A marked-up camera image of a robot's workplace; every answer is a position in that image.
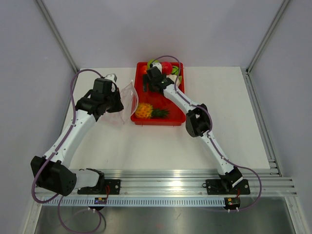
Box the circuit board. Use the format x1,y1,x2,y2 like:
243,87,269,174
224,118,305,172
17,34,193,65
94,197,107,205
224,197,241,212

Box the right side aluminium rail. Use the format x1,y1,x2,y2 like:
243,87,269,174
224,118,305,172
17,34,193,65
241,68,284,177

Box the red toy apple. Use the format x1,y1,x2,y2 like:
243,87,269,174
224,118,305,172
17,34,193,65
160,61,173,75

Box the red plastic tray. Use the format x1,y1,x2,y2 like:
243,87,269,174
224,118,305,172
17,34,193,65
131,62,186,126

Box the left circuit board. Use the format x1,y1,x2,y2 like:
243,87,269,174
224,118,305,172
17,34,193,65
94,197,107,205

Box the right circuit board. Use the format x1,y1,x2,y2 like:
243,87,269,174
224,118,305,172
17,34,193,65
224,197,241,212

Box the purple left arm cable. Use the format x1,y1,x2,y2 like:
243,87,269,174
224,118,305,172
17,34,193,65
31,68,107,232

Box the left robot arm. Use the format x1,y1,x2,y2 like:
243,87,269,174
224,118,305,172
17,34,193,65
31,74,124,196

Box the toy cauliflower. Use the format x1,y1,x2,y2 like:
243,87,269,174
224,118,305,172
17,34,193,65
166,74,182,87

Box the green toy apple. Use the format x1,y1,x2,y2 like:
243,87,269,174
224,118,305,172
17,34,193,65
147,59,157,69

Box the toy pineapple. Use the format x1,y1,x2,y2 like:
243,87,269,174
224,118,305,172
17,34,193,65
135,103,169,119

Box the toy watermelon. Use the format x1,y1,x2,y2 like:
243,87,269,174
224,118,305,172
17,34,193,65
171,65,181,76

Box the aluminium frame post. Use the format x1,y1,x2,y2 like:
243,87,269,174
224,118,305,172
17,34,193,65
246,0,292,75
34,0,79,73

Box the right aluminium frame post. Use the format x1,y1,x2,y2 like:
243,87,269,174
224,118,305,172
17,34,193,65
246,0,292,75

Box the white slotted cable duct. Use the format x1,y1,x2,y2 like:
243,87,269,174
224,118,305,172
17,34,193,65
45,196,225,207

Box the left aluminium frame post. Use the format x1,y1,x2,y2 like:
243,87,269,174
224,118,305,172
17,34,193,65
34,0,79,73

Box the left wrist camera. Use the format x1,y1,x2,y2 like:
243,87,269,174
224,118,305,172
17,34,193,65
104,74,117,83

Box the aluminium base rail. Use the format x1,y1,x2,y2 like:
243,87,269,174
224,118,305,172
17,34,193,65
104,168,297,197

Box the red toy tomato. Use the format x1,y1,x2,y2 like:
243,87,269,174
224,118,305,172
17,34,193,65
140,65,148,75

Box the clear zip top bag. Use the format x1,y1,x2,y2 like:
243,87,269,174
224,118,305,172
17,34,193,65
99,80,138,126

